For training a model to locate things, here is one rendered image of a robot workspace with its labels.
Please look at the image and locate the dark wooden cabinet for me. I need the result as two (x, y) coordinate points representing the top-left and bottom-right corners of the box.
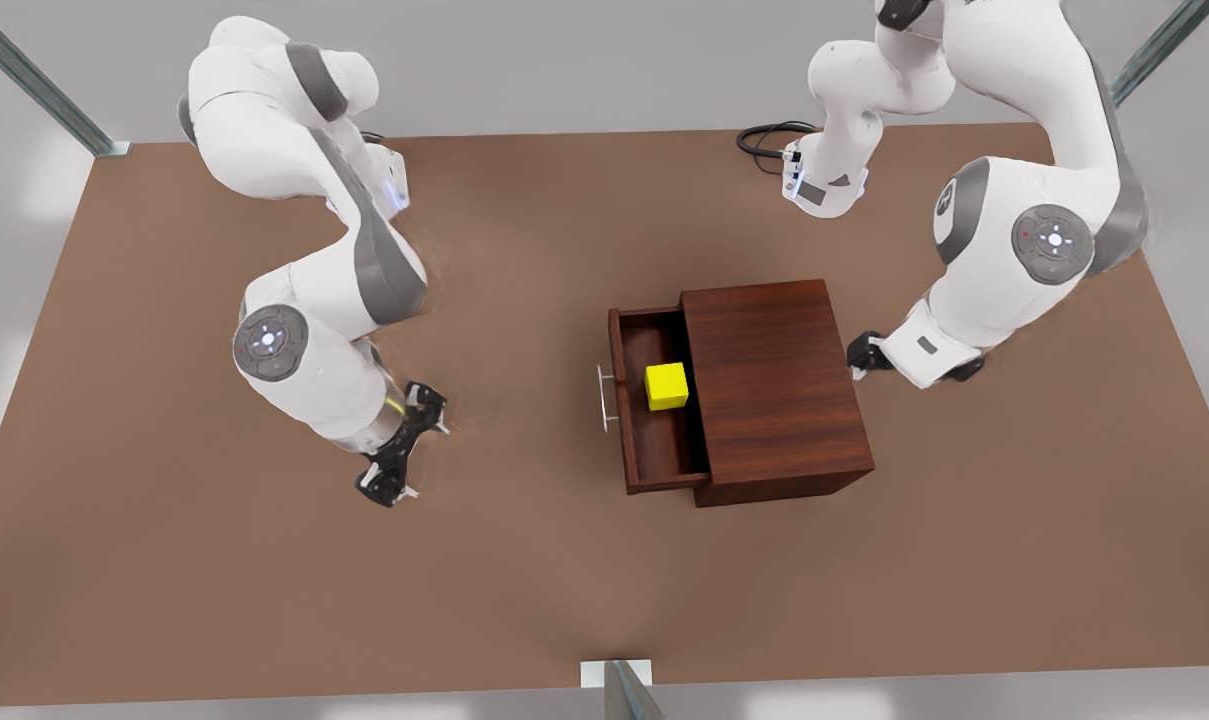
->
(679, 279), (876, 509)

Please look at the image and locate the yellow cube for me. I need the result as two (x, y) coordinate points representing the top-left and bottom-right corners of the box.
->
(644, 361), (691, 413)

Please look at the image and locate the wooden drawer with silver handle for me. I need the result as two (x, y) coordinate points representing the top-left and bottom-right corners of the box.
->
(597, 306), (712, 496)

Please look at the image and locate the silver frame post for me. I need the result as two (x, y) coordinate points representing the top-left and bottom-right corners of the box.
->
(579, 659), (667, 720)
(0, 0), (132, 159)
(1108, 0), (1209, 108)

